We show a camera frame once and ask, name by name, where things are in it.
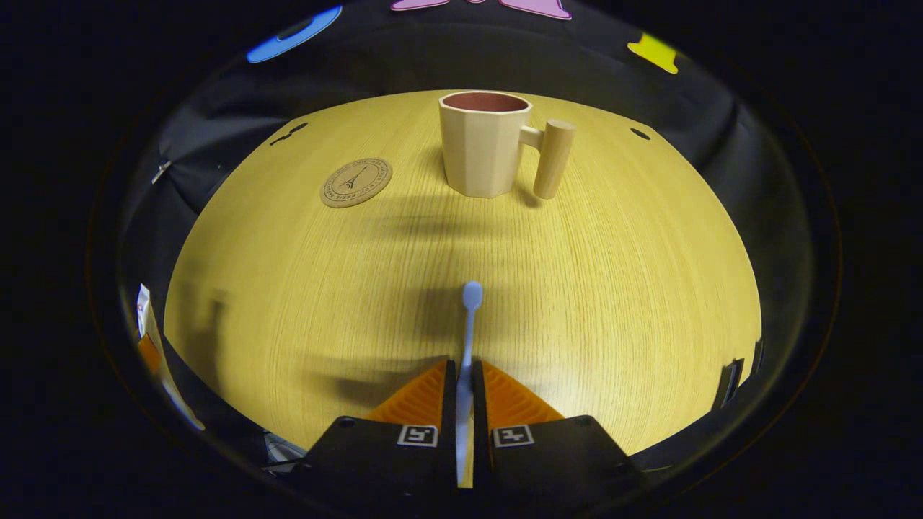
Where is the beige cup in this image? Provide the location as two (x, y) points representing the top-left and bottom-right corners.
(439, 91), (576, 200)

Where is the wooden desktop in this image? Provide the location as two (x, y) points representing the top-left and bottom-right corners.
(164, 90), (763, 491)

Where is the black backdrop cloth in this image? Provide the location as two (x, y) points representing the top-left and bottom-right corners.
(130, 0), (801, 303)

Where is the light blue toothbrush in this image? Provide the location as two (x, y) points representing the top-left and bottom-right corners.
(456, 281), (484, 487)

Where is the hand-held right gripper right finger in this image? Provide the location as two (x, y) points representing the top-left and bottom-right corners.
(472, 359), (648, 505)

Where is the white toothpaste tube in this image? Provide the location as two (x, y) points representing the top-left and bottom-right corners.
(136, 283), (206, 432)

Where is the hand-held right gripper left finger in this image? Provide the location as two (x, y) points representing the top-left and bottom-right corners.
(288, 359), (459, 505)

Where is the round cork coaster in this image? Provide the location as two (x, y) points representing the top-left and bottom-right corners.
(320, 158), (393, 209)

